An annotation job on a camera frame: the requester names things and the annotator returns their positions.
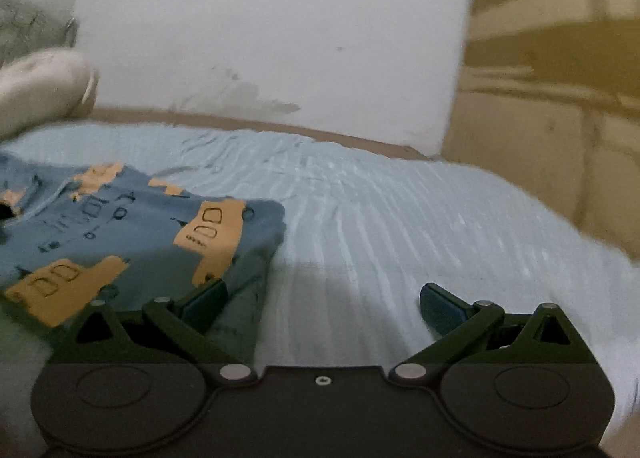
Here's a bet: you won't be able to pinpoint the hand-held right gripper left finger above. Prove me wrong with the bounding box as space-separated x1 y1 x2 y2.
50 277 259 382

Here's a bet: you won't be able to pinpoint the wooden bed frame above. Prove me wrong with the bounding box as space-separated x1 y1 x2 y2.
90 107 432 162

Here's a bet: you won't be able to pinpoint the light blue striped quilt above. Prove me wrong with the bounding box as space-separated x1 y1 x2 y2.
0 123 640 439

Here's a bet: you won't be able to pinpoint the metal bed headboard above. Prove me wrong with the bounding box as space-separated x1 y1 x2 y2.
0 0 80 66

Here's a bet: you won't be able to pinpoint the blue pants with orange print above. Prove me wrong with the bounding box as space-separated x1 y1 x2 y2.
0 152 287 370

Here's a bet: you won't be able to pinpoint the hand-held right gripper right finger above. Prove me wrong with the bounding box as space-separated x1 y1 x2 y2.
388 282 601 382

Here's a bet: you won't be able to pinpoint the plywood board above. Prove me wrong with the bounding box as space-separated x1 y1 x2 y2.
442 0 640 259

